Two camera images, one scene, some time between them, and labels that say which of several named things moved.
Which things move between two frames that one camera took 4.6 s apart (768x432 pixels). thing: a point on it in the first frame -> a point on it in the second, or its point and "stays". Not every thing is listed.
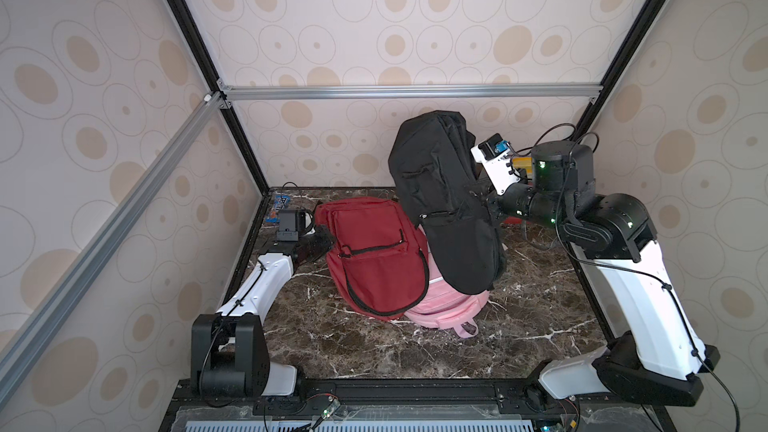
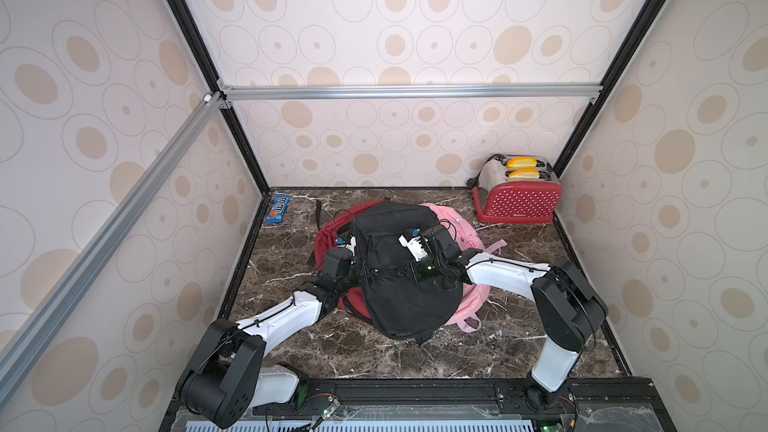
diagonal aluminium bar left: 53,309 stays
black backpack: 441,182 -> 399,294
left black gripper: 328,240 -> 363,272
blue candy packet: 281,202 stays
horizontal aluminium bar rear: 408,92 stays
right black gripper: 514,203 -> 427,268
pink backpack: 444,306 -> 473,297
